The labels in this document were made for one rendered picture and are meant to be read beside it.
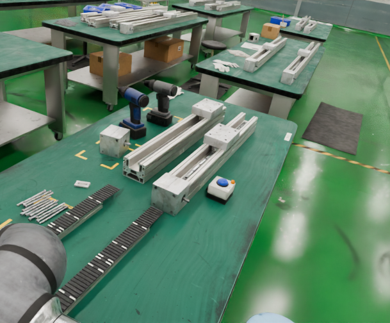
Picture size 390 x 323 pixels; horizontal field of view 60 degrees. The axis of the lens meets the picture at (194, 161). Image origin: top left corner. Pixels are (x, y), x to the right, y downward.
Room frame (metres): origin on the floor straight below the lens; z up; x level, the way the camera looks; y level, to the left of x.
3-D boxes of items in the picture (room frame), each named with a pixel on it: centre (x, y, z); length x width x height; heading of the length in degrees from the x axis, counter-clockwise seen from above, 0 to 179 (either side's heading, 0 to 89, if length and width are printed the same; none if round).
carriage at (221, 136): (1.37, -0.10, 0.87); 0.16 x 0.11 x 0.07; 158
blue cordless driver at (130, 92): (1.46, 0.34, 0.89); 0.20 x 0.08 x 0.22; 55
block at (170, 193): (0.96, 0.05, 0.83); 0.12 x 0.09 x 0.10; 68
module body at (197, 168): (1.37, -0.10, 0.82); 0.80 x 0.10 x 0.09; 158
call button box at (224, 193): (1.07, -0.11, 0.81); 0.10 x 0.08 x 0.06; 68
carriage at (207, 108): (1.68, -0.02, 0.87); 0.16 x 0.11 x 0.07; 158
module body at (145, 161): (1.44, 0.07, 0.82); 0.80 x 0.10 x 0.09; 158
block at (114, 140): (1.26, 0.34, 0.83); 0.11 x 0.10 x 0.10; 80
